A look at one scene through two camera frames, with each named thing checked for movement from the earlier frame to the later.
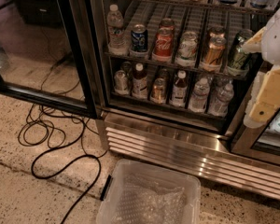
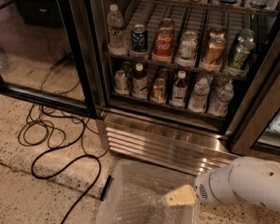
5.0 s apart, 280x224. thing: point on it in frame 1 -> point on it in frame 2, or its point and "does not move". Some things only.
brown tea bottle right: [179, 90] does not move
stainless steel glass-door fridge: [171, 76] does not move
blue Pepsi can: [139, 38] does not move
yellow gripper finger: [254, 44] -> [184, 195]
